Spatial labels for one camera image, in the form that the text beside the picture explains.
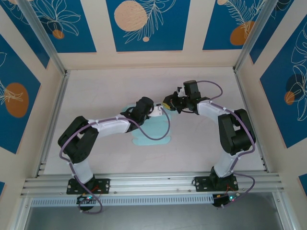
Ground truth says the light blue paper box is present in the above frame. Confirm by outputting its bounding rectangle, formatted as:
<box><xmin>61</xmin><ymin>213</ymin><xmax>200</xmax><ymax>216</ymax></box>
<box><xmin>119</xmin><ymin>104</ymin><xmax>172</xmax><ymax>146</ymax></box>

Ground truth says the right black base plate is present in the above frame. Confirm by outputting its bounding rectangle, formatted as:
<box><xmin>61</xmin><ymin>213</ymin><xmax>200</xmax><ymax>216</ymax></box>
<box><xmin>193</xmin><ymin>176</ymin><xmax>239</xmax><ymax>192</ymax></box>

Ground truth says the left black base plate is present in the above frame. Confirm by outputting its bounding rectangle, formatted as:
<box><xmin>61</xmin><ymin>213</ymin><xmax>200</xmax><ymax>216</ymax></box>
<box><xmin>66</xmin><ymin>178</ymin><xmax>111</xmax><ymax>195</ymax></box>

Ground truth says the grey slotted cable duct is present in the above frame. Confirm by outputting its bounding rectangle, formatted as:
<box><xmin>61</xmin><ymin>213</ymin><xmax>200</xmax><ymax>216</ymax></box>
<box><xmin>30</xmin><ymin>194</ymin><xmax>214</xmax><ymax>207</ymax></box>

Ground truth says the grey metal sheet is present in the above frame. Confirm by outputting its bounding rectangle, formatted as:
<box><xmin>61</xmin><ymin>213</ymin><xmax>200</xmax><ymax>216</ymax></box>
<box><xmin>24</xmin><ymin>193</ymin><xmax>283</xmax><ymax>230</ymax></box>

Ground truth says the right black controller board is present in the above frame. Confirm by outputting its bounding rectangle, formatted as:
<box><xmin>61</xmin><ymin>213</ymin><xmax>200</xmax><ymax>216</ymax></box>
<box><xmin>213</xmin><ymin>193</ymin><xmax>240</xmax><ymax>208</ymax></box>

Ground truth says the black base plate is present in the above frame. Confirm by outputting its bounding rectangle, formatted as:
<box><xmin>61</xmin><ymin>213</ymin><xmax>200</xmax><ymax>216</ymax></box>
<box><xmin>66</xmin><ymin>178</ymin><xmax>111</xmax><ymax>195</ymax></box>
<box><xmin>193</xmin><ymin>176</ymin><xmax>239</xmax><ymax>192</ymax></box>

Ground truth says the aluminium corner post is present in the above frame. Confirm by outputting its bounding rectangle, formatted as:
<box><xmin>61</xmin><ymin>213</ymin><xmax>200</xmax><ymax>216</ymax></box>
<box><xmin>234</xmin><ymin>0</ymin><xmax>279</xmax><ymax>73</ymax></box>
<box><xmin>18</xmin><ymin>0</ymin><xmax>67</xmax><ymax>75</ymax></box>

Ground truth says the blue floral wall panel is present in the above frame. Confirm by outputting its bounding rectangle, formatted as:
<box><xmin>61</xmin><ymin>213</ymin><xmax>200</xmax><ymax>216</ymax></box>
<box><xmin>0</xmin><ymin>34</ymin><xmax>41</xmax><ymax>154</ymax></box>
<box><xmin>202</xmin><ymin>0</ymin><xmax>266</xmax><ymax>51</ymax></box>
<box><xmin>106</xmin><ymin>0</ymin><xmax>191</xmax><ymax>52</ymax></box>
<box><xmin>0</xmin><ymin>0</ymin><xmax>50</xmax><ymax>69</ymax></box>
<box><xmin>249</xmin><ymin>0</ymin><xmax>307</xmax><ymax>65</ymax></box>
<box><xmin>260</xmin><ymin>23</ymin><xmax>307</xmax><ymax>149</ymax></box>
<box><xmin>25</xmin><ymin>0</ymin><xmax>97</xmax><ymax>54</ymax></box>

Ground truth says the left black controller board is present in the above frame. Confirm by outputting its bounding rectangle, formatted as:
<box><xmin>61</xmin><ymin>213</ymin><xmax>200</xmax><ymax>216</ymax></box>
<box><xmin>76</xmin><ymin>194</ymin><xmax>99</xmax><ymax>205</ymax></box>

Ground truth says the aluminium cross rail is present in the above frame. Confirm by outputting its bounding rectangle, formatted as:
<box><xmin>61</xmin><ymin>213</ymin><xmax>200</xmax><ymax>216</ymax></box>
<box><xmin>20</xmin><ymin>171</ymin><xmax>285</xmax><ymax>198</ymax></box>

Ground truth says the aluminium side rail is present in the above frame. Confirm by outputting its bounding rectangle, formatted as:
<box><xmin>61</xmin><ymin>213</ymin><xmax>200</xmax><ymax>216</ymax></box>
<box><xmin>234</xmin><ymin>68</ymin><xmax>269</xmax><ymax>173</ymax></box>
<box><xmin>35</xmin><ymin>70</ymin><xmax>71</xmax><ymax>178</ymax></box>

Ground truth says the black controller board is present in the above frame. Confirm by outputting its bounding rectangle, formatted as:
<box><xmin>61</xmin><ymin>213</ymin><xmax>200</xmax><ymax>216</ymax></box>
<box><xmin>76</xmin><ymin>194</ymin><xmax>99</xmax><ymax>205</ymax></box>
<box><xmin>213</xmin><ymin>193</ymin><xmax>240</xmax><ymax>208</ymax></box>

